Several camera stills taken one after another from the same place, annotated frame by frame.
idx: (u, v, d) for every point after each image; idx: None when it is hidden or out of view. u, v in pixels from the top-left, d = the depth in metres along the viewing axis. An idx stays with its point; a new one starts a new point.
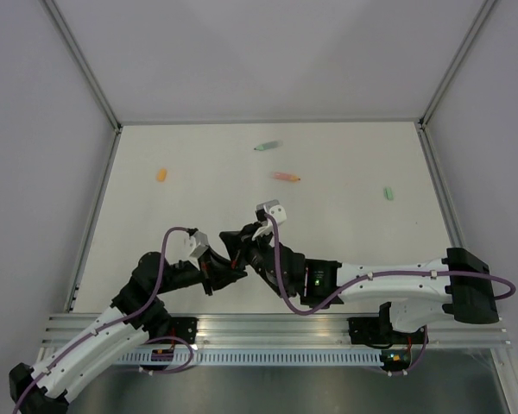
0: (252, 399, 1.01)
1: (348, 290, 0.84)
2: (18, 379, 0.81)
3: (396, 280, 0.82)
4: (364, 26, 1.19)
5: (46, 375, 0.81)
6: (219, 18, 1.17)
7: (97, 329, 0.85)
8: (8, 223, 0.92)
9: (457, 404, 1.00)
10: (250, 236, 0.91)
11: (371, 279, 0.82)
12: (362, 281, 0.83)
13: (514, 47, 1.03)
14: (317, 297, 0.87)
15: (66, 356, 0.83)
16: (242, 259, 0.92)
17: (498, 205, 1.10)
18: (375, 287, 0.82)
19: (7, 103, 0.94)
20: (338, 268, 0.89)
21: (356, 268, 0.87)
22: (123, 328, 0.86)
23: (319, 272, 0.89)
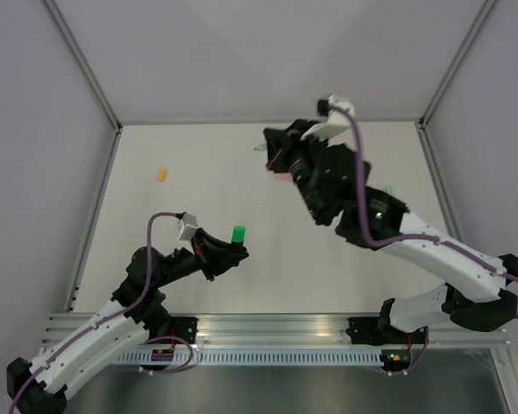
0: (252, 400, 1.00)
1: (411, 242, 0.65)
2: (18, 373, 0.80)
3: (459, 259, 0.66)
4: (362, 25, 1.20)
5: (45, 370, 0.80)
6: (217, 17, 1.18)
7: (97, 323, 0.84)
8: (7, 219, 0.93)
9: (458, 404, 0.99)
10: (299, 135, 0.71)
11: (438, 243, 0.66)
12: (426, 241, 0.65)
13: (512, 47, 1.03)
14: (369, 230, 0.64)
15: (66, 350, 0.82)
16: (277, 163, 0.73)
17: (498, 203, 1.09)
18: (432, 254, 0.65)
19: (8, 99, 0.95)
20: (405, 214, 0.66)
21: (422, 224, 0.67)
22: (123, 322, 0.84)
23: (377, 202, 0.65)
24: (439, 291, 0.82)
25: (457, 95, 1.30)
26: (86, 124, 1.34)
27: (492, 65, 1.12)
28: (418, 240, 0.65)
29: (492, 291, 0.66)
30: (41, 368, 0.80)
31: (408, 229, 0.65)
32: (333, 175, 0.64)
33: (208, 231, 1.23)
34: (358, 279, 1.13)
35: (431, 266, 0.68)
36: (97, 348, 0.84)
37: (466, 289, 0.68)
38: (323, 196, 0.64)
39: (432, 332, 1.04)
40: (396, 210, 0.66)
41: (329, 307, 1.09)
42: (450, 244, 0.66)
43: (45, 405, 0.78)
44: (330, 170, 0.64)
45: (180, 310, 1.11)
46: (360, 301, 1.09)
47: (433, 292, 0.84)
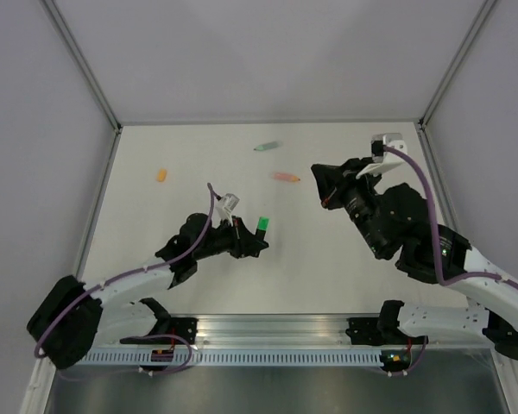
0: (252, 400, 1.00)
1: (473, 279, 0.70)
2: (63, 292, 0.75)
3: None
4: (362, 25, 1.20)
5: (100, 290, 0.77)
6: (217, 17, 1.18)
7: (149, 266, 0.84)
8: (7, 220, 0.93)
9: (458, 404, 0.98)
10: (353, 173, 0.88)
11: (500, 282, 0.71)
12: (487, 279, 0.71)
13: (512, 47, 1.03)
14: (436, 266, 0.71)
15: (121, 280, 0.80)
16: (334, 199, 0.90)
17: (498, 203, 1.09)
18: (491, 290, 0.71)
19: (7, 100, 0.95)
20: (467, 251, 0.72)
21: (483, 260, 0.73)
22: (167, 273, 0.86)
23: (443, 240, 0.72)
24: (476, 311, 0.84)
25: (457, 95, 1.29)
26: (86, 124, 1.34)
27: (492, 65, 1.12)
28: (482, 278, 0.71)
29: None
30: (93, 289, 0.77)
31: (472, 266, 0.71)
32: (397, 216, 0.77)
33: None
34: (358, 279, 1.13)
35: (488, 300, 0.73)
36: (142, 289, 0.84)
37: None
38: (386, 233, 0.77)
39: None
40: (460, 246, 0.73)
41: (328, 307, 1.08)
42: (512, 283, 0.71)
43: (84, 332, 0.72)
44: (393, 213, 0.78)
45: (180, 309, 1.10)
46: (360, 302, 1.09)
47: (467, 311, 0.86)
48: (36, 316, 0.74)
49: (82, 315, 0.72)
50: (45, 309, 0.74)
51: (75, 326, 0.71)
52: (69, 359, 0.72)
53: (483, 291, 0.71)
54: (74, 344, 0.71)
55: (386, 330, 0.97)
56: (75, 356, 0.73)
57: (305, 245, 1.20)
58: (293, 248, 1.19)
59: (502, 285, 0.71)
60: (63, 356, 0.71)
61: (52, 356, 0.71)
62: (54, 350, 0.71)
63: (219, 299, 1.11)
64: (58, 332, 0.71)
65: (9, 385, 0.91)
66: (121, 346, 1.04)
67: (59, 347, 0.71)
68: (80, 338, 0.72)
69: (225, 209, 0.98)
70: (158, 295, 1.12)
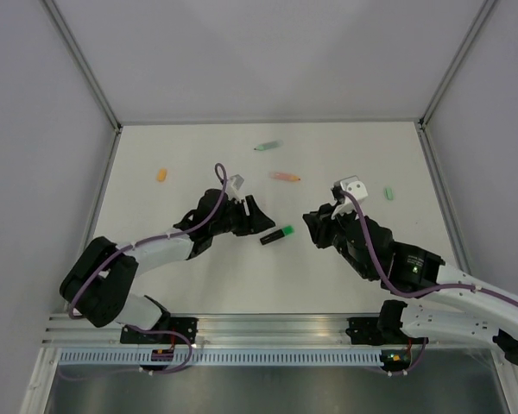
0: (252, 400, 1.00)
1: (447, 291, 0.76)
2: (97, 253, 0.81)
3: (499, 304, 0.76)
4: (362, 26, 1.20)
5: (131, 249, 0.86)
6: (217, 17, 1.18)
7: (171, 233, 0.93)
8: (8, 221, 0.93)
9: (457, 404, 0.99)
10: (329, 216, 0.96)
11: (475, 292, 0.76)
12: (463, 290, 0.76)
13: (512, 47, 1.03)
14: (407, 283, 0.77)
15: (148, 243, 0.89)
16: (321, 235, 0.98)
17: (498, 204, 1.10)
18: (470, 301, 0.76)
19: (6, 99, 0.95)
20: (440, 266, 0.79)
21: (458, 274, 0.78)
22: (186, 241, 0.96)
23: (413, 258, 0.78)
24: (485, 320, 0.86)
25: (457, 96, 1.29)
26: (86, 124, 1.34)
27: (491, 65, 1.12)
28: (457, 289, 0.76)
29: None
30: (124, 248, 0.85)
31: (445, 279, 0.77)
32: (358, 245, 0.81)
33: None
34: (357, 279, 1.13)
35: (471, 310, 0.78)
36: (163, 255, 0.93)
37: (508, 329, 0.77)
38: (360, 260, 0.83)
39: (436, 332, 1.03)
40: (432, 261, 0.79)
41: (327, 307, 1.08)
42: (486, 291, 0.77)
43: (122, 284, 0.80)
44: (354, 241, 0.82)
45: (180, 308, 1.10)
46: (360, 301, 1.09)
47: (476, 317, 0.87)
48: (71, 276, 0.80)
49: (118, 272, 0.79)
50: (80, 268, 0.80)
51: (108, 286, 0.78)
52: (104, 316, 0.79)
53: (461, 302, 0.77)
54: (105, 303, 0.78)
55: (387, 329, 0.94)
56: (109, 314, 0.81)
57: (305, 244, 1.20)
58: (293, 248, 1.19)
59: (477, 294, 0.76)
60: (96, 315, 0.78)
61: (85, 316, 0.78)
62: (89, 308, 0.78)
63: (218, 299, 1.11)
64: (91, 291, 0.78)
65: (9, 385, 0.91)
66: (120, 346, 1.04)
67: (93, 305, 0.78)
68: (114, 297, 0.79)
69: (233, 188, 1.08)
70: (158, 294, 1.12)
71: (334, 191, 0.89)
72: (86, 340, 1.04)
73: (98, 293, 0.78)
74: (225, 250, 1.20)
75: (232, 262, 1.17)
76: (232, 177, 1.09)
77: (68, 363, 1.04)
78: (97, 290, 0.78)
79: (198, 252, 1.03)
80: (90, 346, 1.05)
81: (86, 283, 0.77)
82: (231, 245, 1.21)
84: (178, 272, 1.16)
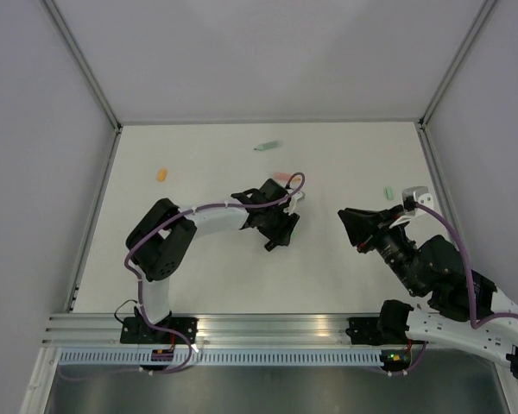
0: (252, 400, 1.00)
1: (497, 320, 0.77)
2: (161, 214, 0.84)
3: None
4: (362, 25, 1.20)
5: (192, 214, 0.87)
6: (217, 16, 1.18)
7: (229, 203, 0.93)
8: (8, 222, 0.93)
9: (458, 404, 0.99)
10: (387, 224, 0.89)
11: None
12: (512, 318, 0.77)
13: (513, 47, 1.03)
14: (464, 307, 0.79)
15: (207, 209, 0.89)
16: (371, 241, 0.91)
17: (498, 204, 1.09)
18: None
19: (6, 100, 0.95)
20: (494, 293, 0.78)
21: (508, 302, 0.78)
22: (243, 213, 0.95)
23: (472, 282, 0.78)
24: (498, 335, 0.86)
25: (457, 95, 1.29)
26: (87, 124, 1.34)
27: (491, 65, 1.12)
28: (506, 317, 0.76)
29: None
30: (186, 212, 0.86)
31: (497, 307, 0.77)
32: (436, 267, 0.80)
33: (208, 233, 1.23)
34: (357, 279, 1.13)
35: (515, 341, 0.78)
36: (218, 222, 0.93)
37: None
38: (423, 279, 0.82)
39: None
40: (488, 289, 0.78)
41: (327, 308, 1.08)
42: None
43: (180, 242, 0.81)
44: (432, 262, 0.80)
45: (181, 308, 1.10)
46: (360, 302, 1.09)
47: (489, 333, 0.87)
48: (136, 232, 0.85)
49: (177, 234, 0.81)
50: (144, 226, 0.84)
51: (166, 243, 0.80)
52: (161, 271, 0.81)
53: (509, 332, 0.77)
54: (161, 258, 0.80)
55: (386, 330, 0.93)
56: (165, 271, 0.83)
57: (305, 244, 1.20)
58: (293, 247, 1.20)
59: None
60: (152, 268, 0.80)
61: (145, 268, 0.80)
62: (148, 260, 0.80)
63: (219, 298, 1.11)
64: (151, 247, 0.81)
65: (9, 385, 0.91)
66: (121, 346, 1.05)
67: (151, 259, 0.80)
68: (173, 254, 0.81)
69: (295, 198, 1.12)
70: None
71: (406, 200, 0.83)
72: (86, 339, 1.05)
73: (157, 249, 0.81)
74: (225, 250, 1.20)
75: (233, 262, 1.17)
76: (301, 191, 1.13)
77: (68, 362, 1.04)
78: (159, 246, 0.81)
79: (250, 222, 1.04)
80: (90, 346, 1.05)
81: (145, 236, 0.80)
82: (232, 245, 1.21)
84: (179, 272, 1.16)
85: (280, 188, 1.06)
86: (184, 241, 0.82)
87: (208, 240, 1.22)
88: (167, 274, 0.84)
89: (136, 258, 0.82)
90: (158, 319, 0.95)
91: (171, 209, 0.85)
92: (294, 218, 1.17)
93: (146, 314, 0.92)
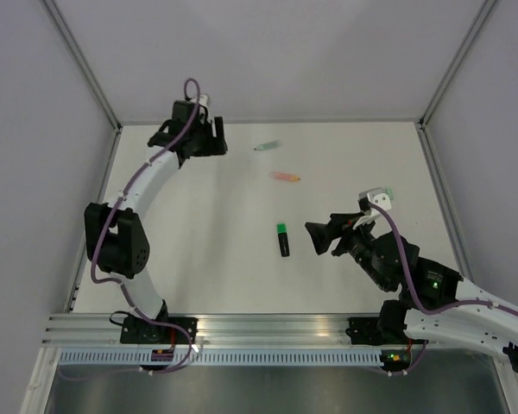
0: (252, 400, 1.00)
1: (465, 308, 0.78)
2: (95, 220, 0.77)
3: (515, 322, 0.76)
4: (362, 26, 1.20)
5: (124, 200, 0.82)
6: (217, 16, 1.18)
7: (150, 159, 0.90)
8: (8, 222, 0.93)
9: (457, 404, 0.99)
10: (350, 225, 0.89)
11: (491, 308, 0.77)
12: (480, 305, 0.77)
13: (512, 47, 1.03)
14: (427, 297, 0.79)
15: (134, 183, 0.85)
16: (340, 244, 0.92)
17: (498, 205, 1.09)
18: (496, 321, 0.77)
19: (6, 100, 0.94)
20: (459, 283, 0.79)
21: (476, 290, 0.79)
22: (170, 156, 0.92)
23: (433, 273, 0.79)
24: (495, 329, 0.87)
25: (457, 95, 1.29)
26: (86, 123, 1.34)
27: (491, 65, 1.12)
28: (473, 304, 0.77)
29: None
30: (117, 203, 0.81)
31: (464, 295, 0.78)
32: (388, 260, 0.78)
33: (207, 233, 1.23)
34: (356, 279, 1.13)
35: (490, 328, 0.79)
36: (154, 182, 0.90)
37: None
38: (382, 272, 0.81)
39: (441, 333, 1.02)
40: (451, 278, 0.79)
41: (327, 308, 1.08)
42: (504, 307, 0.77)
43: (136, 229, 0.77)
44: (383, 255, 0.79)
45: (181, 308, 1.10)
46: (360, 302, 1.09)
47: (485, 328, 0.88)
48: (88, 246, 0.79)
49: (123, 228, 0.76)
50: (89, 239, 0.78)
51: (121, 239, 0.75)
52: (136, 262, 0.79)
53: (480, 319, 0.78)
54: (130, 252, 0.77)
55: (386, 329, 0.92)
56: (141, 259, 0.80)
57: (305, 245, 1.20)
58: (293, 248, 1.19)
59: (495, 310, 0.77)
60: (129, 265, 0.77)
61: (122, 268, 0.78)
62: (116, 260, 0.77)
63: (218, 298, 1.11)
64: (113, 249, 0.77)
65: (10, 385, 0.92)
66: (120, 346, 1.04)
67: (119, 258, 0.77)
68: (135, 244, 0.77)
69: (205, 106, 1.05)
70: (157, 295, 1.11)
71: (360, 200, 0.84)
72: (85, 339, 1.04)
73: (118, 247, 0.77)
74: (224, 250, 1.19)
75: (232, 262, 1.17)
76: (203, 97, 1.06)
77: (68, 363, 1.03)
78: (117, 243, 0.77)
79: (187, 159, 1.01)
80: (89, 346, 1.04)
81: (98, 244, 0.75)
82: (231, 245, 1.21)
84: (178, 272, 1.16)
85: (188, 105, 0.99)
86: (136, 227, 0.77)
87: (208, 240, 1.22)
88: (143, 261, 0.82)
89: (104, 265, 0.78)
90: (156, 311, 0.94)
91: (101, 210, 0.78)
92: (219, 122, 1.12)
93: (141, 310, 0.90)
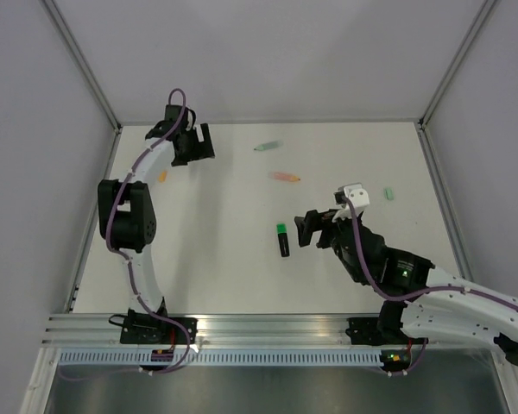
0: (253, 400, 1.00)
1: (438, 294, 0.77)
2: (108, 195, 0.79)
3: (491, 306, 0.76)
4: (363, 26, 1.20)
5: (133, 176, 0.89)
6: (217, 16, 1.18)
7: (153, 144, 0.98)
8: (8, 222, 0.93)
9: (457, 404, 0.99)
10: (331, 218, 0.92)
11: (464, 293, 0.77)
12: (452, 291, 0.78)
13: (512, 47, 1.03)
14: (400, 286, 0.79)
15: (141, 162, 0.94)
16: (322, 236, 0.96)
17: (498, 205, 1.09)
18: (471, 306, 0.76)
19: (6, 100, 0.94)
20: (430, 269, 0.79)
21: (448, 277, 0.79)
22: (170, 145, 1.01)
23: (403, 262, 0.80)
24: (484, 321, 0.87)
25: (457, 95, 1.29)
26: (86, 123, 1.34)
27: (491, 65, 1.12)
28: (446, 291, 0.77)
29: None
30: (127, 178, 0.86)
31: (435, 282, 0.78)
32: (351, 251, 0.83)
33: (207, 233, 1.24)
34: None
35: (468, 315, 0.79)
36: (158, 165, 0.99)
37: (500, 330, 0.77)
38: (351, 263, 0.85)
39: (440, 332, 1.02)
40: (422, 266, 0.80)
41: (327, 308, 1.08)
42: (477, 292, 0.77)
43: (148, 199, 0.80)
44: (348, 247, 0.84)
45: (181, 308, 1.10)
46: (360, 302, 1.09)
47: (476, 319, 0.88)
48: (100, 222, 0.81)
49: (135, 199, 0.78)
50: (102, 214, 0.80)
51: (134, 210, 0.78)
52: (148, 234, 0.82)
53: (457, 306, 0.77)
54: (142, 224, 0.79)
55: (386, 330, 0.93)
56: (150, 231, 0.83)
57: (306, 245, 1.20)
58: (294, 248, 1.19)
59: (468, 296, 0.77)
60: (141, 237, 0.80)
61: (133, 241, 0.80)
62: (128, 234, 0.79)
63: (218, 298, 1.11)
64: (124, 223, 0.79)
65: (9, 385, 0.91)
66: (120, 346, 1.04)
67: (131, 231, 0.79)
68: (147, 215, 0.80)
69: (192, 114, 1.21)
70: None
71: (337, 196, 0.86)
72: (85, 339, 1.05)
73: (130, 220, 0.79)
74: (224, 250, 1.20)
75: (232, 262, 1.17)
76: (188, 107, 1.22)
77: (68, 363, 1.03)
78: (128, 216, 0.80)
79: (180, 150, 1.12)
80: (89, 346, 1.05)
81: (112, 216, 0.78)
82: (231, 245, 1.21)
84: (178, 272, 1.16)
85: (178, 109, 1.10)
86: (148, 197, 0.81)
87: (208, 239, 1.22)
88: (153, 232, 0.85)
89: (118, 240, 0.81)
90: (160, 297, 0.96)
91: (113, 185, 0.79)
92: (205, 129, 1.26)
93: (147, 299, 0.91)
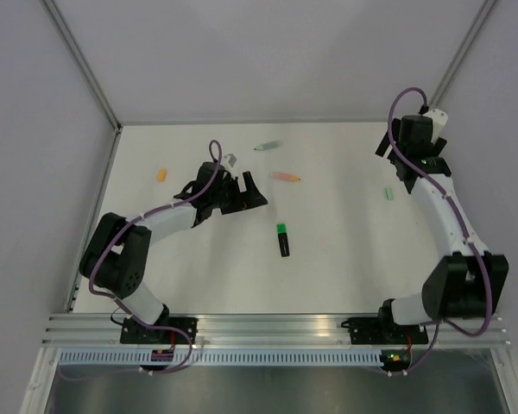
0: (253, 400, 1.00)
1: (426, 184, 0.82)
2: (109, 228, 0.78)
3: (450, 216, 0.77)
4: (362, 25, 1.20)
5: (142, 220, 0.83)
6: (217, 15, 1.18)
7: (174, 203, 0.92)
8: (8, 221, 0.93)
9: (458, 404, 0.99)
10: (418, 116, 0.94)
11: (442, 196, 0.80)
12: (435, 191, 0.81)
13: (513, 47, 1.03)
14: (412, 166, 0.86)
15: (155, 212, 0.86)
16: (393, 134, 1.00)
17: (497, 203, 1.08)
18: (435, 204, 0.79)
19: (5, 100, 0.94)
20: (445, 174, 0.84)
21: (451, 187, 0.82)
22: (189, 210, 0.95)
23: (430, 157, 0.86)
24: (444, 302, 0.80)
25: (457, 94, 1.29)
26: (86, 123, 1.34)
27: (491, 65, 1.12)
28: (432, 184, 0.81)
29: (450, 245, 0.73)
30: (135, 219, 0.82)
31: (438, 178, 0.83)
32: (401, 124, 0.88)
33: (208, 233, 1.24)
34: (358, 279, 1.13)
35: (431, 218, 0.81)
36: (170, 224, 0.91)
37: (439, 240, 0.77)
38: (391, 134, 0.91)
39: (440, 332, 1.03)
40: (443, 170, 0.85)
41: (327, 307, 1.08)
42: (452, 203, 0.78)
43: (140, 251, 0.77)
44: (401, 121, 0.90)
45: (182, 308, 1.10)
46: (360, 302, 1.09)
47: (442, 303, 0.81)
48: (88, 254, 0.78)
49: (131, 243, 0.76)
50: (95, 247, 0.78)
51: (124, 255, 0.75)
52: (127, 286, 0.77)
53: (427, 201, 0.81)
54: (125, 272, 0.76)
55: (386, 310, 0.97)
56: (131, 285, 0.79)
57: (306, 244, 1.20)
58: (294, 247, 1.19)
59: (444, 199, 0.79)
60: (117, 286, 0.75)
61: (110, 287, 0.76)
62: (110, 279, 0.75)
63: (218, 298, 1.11)
64: (110, 264, 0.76)
65: (9, 385, 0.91)
66: (121, 346, 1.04)
67: (113, 277, 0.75)
68: (135, 266, 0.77)
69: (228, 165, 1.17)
70: (161, 294, 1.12)
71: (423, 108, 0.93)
72: (86, 339, 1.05)
73: (116, 264, 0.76)
74: (225, 250, 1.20)
75: (231, 262, 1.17)
76: (226, 156, 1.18)
77: (68, 363, 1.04)
78: (116, 261, 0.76)
79: (201, 219, 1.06)
80: (89, 346, 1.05)
81: (102, 255, 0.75)
82: (232, 245, 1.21)
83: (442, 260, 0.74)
84: (179, 272, 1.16)
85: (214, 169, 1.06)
86: (142, 249, 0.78)
87: (208, 239, 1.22)
88: (135, 286, 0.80)
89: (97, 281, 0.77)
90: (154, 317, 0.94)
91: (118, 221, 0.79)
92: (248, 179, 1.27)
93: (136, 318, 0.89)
